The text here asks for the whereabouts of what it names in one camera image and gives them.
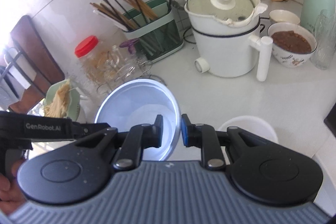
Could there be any translucent plastic bowl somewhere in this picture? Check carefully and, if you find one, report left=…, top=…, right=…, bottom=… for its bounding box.
left=94, top=79, right=181, bottom=161

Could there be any white ceramic bowl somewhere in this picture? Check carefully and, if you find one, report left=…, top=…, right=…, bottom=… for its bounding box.
left=218, top=115, right=278, bottom=144

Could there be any person's left hand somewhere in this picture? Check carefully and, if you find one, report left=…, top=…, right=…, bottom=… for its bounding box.
left=0, top=159, right=26, bottom=215

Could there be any dry noodles bundle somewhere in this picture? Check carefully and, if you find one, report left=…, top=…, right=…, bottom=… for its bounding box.
left=43, top=80, right=71, bottom=118

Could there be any green basket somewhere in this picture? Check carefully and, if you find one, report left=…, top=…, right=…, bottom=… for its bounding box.
left=43, top=79, right=80, bottom=121

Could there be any black dish rack shelf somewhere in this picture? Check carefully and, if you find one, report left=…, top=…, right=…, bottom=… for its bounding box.
left=1, top=47, right=46, bottom=114

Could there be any white utensil cup right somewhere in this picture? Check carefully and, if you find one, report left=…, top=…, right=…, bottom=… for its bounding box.
left=4, top=47, right=37, bottom=90

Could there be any red lid plastic jar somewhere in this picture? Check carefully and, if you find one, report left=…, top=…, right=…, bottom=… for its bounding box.
left=75, top=35, right=112, bottom=85

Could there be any brown cutting board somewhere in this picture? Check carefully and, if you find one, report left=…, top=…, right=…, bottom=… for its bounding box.
left=8, top=15, right=65, bottom=114

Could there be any purple plastic item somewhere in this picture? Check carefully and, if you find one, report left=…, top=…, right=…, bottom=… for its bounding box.
left=120, top=39, right=139, bottom=55

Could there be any green chopstick holder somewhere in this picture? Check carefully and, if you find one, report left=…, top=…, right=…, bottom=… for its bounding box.
left=124, top=0, right=183, bottom=63

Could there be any white electric cooking pot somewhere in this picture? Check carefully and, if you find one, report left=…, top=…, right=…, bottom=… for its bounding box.
left=184, top=0, right=273, bottom=82

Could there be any floral bowl with brown food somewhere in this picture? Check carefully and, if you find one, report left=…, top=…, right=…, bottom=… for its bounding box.
left=267, top=22, right=317, bottom=68

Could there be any tall textured glass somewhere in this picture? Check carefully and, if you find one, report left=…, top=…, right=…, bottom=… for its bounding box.
left=310, top=9, right=335, bottom=70

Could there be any small white bowl far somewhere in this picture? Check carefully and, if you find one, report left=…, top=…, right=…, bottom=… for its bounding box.
left=269, top=9, right=300, bottom=25

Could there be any wire glass holder rack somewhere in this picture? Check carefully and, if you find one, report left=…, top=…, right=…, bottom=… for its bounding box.
left=96, top=46, right=166, bottom=96

